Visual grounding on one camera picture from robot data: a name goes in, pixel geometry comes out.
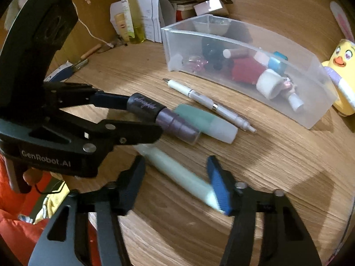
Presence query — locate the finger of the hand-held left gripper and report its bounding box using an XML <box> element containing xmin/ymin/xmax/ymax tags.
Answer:
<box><xmin>41</xmin><ymin>82</ymin><xmax>131</xmax><ymax>112</ymax></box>
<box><xmin>28</xmin><ymin>118</ymin><xmax>164</xmax><ymax>158</ymax></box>

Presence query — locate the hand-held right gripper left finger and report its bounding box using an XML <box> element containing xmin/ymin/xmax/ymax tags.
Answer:
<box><xmin>28</xmin><ymin>155</ymin><xmax>146</xmax><ymax>266</ymax></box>

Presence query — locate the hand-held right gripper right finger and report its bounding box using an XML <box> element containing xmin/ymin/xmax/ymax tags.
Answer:
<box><xmin>207</xmin><ymin>155</ymin><xmax>323</xmax><ymax>266</ymax></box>

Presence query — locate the purple tube with black cap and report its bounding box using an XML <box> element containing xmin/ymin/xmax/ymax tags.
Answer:
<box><xmin>127</xmin><ymin>92</ymin><xmax>201</xmax><ymax>145</ymax></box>

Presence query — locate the pale green tube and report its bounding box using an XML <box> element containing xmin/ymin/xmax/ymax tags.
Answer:
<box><xmin>136</xmin><ymin>144</ymin><xmax>224</xmax><ymax>214</ymax></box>

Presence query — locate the clear plastic box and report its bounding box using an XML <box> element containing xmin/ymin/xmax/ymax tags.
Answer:
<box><xmin>161</xmin><ymin>14</ymin><xmax>339</xmax><ymax>130</ymax></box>

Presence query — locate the clear pink hair clip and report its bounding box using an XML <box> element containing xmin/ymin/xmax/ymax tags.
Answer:
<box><xmin>184</xmin><ymin>55</ymin><xmax>207</xmax><ymax>71</ymax></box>

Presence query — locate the blue nail clipper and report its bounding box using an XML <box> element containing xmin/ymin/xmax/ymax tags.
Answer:
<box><xmin>46</xmin><ymin>59</ymin><xmax>89</xmax><ymax>82</ymax></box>

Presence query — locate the teal and white tube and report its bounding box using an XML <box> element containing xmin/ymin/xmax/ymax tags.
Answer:
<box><xmin>173</xmin><ymin>104</ymin><xmax>238</xmax><ymax>144</ymax></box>

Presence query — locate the white pen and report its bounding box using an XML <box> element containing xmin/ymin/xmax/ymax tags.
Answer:
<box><xmin>163</xmin><ymin>78</ymin><xmax>257</xmax><ymax>133</ymax></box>

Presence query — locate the yellow cloth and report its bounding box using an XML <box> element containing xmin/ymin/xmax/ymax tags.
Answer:
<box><xmin>33</xmin><ymin>183</ymin><xmax>70</xmax><ymax>225</ymax></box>

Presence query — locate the yellow-green spray bottle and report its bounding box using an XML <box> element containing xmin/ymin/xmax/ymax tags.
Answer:
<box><xmin>120</xmin><ymin>0</ymin><xmax>146</xmax><ymax>44</ymax></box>

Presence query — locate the white tube with yellow label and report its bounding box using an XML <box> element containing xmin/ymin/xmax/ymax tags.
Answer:
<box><xmin>111</xmin><ymin>0</ymin><xmax>135</xmax><ymax>41</ymax></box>

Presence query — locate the black glossy object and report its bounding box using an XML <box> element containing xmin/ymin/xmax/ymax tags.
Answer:
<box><xmin>201</xmin><ymin>37</ymin><xmax>225</xmax><ymax>70</ymax></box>

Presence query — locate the red and white small box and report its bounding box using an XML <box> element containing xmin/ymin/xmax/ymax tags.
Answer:
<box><xmin>175</xmin><ymin>3</ymin><xmax>196</xmax><ymax>21</ymax></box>

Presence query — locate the white tape roll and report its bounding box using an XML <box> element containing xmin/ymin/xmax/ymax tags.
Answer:
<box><xmin>256</xmin><ymin>69</ymin><xmax>284</xmax><ymax>99</ymax></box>

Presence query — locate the red cloth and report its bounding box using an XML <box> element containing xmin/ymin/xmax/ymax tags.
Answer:
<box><xmin>0</xmin><ymin>155</ymin><xmax>100</xmax><ymax>266</ymax></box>

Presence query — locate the red flat box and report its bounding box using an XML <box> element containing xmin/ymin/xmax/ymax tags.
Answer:
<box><xmin>231</xmin><ymin>58</ymin><xmax>267</xmax><ymax>85</ymax></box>

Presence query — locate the clear plastic bowl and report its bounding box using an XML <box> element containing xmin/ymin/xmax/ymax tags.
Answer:
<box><xmin>193</xmin><ymin>17</ymin><xmax>232</xmax><ymax>34</ymax></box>

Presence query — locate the small pink figurine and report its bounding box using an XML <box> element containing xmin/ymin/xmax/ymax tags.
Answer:
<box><xmin>281</xmin><ymin>78</ymin><xmax>296</xmax><ymax>93</ymax></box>

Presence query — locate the brown tube with white cap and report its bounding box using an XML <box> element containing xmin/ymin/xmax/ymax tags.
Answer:
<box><xmin>223</xmin><ymin>47</ymin><xmax>254</xmax><ymax>59</ymax></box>

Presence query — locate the small white cardboard box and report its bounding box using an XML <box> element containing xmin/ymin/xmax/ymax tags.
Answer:
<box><xmin>193</xmin><ymin>0</ymin><xmax>224</xmax><ymax>16</ymax></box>

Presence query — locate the blue and teal container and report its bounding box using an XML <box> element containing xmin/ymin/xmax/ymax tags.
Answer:
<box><xmin>268</xmin><ymin>51</ymin><xmax>289</xmax><ymax>74</ymax></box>

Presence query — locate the yellow chick plush toy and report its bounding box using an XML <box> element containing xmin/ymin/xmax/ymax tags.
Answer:
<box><xmin>322</xmin><ymin>1</ymin><xmax>355</xmax><ymax>117</ymax></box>

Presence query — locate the wooden-handled tool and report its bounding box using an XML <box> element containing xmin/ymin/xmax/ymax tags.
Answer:
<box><xmin>81</xmin><ymin>44</ymin><xmax>102</xmax><ymax>61</ymax></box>

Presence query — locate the white cable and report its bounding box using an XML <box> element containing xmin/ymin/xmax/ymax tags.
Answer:
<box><xmin>50</xmin><ymin>0</ymin><xmax>114</xmax><ymax>47</ymax></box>

